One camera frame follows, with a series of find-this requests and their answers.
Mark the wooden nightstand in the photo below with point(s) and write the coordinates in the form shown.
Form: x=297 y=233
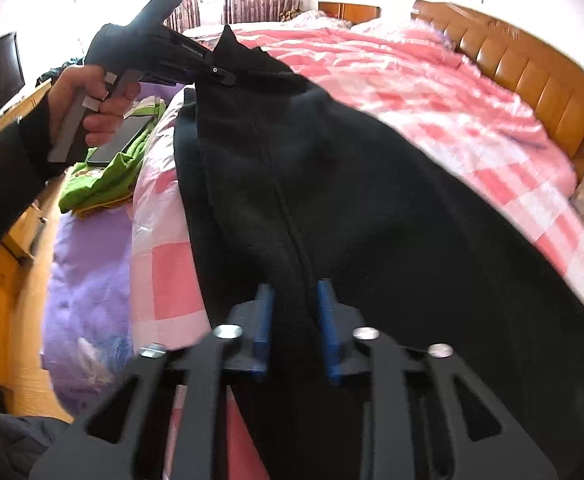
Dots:
x=347 y=10

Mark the pink checked quilt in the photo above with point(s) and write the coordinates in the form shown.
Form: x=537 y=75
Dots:
x=421 y=85

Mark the black smartphone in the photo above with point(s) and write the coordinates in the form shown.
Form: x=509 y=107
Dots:
x=122 y=142

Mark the black pants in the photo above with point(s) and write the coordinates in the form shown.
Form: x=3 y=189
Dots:
x=371 y=210

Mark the wooden padded headboard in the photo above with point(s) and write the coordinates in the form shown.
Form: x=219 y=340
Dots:
x=521 y=65

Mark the green cloth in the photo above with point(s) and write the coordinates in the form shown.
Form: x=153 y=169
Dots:
x=107 y=180

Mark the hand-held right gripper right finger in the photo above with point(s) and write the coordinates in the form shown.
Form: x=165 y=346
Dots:
x=328 y=325

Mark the person's dark clothing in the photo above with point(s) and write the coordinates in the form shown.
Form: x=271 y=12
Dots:
x=7 y=445

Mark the purple blanket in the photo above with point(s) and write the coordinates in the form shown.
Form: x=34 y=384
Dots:
x=92 y=285

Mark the wooden desk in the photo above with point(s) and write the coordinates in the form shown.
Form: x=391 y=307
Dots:
x=27 y=225

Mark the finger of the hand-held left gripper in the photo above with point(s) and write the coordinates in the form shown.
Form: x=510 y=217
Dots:
x=219 y=72

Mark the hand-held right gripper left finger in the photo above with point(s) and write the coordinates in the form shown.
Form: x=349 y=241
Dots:
x=263 y=320

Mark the person's left hand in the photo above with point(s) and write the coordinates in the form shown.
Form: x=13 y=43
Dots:
x=72 y=95

